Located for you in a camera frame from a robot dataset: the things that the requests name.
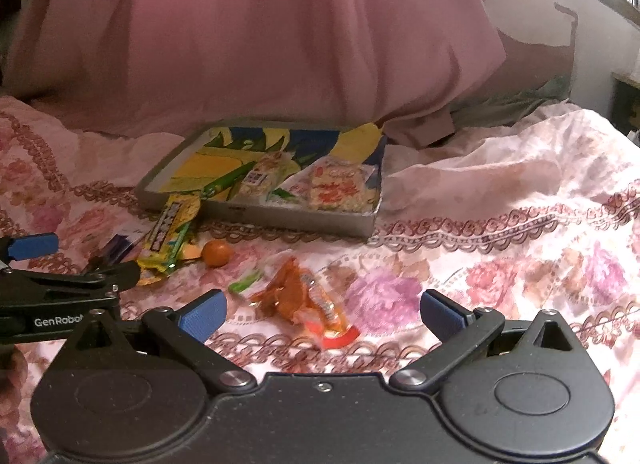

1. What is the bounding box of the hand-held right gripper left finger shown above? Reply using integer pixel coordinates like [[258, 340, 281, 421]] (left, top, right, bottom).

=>
[[62, 289, 257, 395]]

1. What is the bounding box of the green stick packet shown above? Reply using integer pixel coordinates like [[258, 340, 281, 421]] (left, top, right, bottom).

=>
[[200, 161, 254, 200]]

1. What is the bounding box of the floral bedsheet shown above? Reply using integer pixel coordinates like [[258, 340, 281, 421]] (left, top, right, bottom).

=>
[[0, 94, 640, 464]]

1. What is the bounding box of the green cloth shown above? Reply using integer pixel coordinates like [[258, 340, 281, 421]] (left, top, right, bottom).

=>
[[449, 72, 574, 131]]

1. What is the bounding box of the dark purple packet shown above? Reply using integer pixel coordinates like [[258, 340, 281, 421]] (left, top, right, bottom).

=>
[[82, 230, 152, 275]]

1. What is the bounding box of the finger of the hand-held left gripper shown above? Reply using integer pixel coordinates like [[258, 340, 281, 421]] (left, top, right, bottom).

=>
[[0, 232, 60, 271], [0, 261, 141, 305]]

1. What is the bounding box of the orange snack packet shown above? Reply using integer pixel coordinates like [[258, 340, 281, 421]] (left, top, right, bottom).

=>
[[249, 257, 362, 350]]

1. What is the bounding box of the dark wooden furniture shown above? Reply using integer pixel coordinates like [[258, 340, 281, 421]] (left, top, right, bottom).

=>
[[610, 71, 640, 137]]

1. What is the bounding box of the small orange fruit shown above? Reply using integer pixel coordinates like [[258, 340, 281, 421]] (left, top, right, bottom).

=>
[[201, 239, 232, 269]]

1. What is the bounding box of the clear rice cracker packet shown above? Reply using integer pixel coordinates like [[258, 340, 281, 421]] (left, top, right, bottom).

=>
[[299, 156, 375, 215]]

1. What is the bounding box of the clear oat bar packet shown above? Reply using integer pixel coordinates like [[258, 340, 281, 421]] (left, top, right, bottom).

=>
[[235, 153, 284, 205]]

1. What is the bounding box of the grey tray cartoon lining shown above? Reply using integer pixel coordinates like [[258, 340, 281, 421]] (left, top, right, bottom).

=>
[[136, 117, 389, 239]]

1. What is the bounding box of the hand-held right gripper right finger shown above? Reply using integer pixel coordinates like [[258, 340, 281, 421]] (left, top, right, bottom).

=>
[[389, 289, 587, 392]]

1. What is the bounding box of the yellow snack bar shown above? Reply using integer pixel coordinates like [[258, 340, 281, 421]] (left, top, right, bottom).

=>
[[135, 193, 202, 287]]

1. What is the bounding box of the white and green pouch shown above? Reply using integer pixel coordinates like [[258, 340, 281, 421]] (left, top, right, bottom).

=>
[[266, 159, 382, 217]]

